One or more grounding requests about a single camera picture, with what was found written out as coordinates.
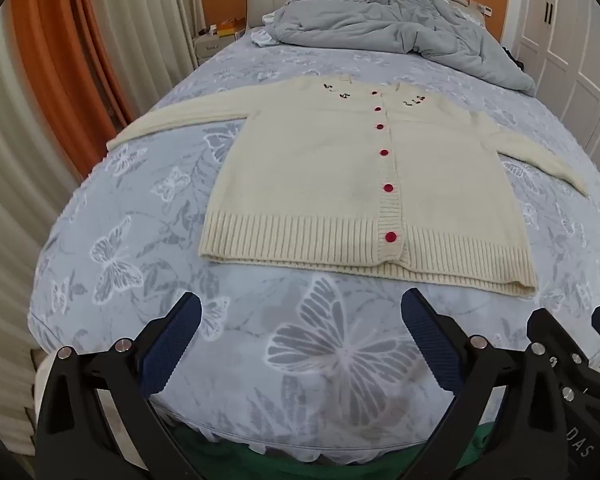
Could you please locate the dark object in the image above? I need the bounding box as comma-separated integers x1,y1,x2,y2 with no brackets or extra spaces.
500,45,526,72

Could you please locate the white patterned pillow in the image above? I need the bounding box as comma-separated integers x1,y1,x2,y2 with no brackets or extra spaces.
251,26,282,49

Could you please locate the white nightstand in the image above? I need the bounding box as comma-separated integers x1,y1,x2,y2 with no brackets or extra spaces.
192,30,246,69

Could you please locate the green cloth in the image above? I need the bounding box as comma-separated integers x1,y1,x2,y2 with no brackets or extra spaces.
170,419,502,480

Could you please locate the cream knitted cardigan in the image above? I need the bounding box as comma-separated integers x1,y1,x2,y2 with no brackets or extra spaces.
106,74,590,301

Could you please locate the bed with butterfly sheet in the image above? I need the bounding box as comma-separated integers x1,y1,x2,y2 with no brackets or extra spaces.
27,35,600,450

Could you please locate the grey duvet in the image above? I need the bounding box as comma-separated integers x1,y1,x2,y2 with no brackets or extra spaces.
264,0,537,97

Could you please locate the white wardrobe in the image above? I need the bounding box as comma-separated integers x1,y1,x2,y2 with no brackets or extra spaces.
500,0,600,162

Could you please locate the orange curtain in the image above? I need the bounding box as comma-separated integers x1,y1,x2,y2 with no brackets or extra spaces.
10,0,137,177

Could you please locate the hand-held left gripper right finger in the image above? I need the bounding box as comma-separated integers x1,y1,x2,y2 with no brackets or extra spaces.
401,287,581,480

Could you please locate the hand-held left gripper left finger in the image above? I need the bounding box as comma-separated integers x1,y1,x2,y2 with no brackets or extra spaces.
34,291,203,480

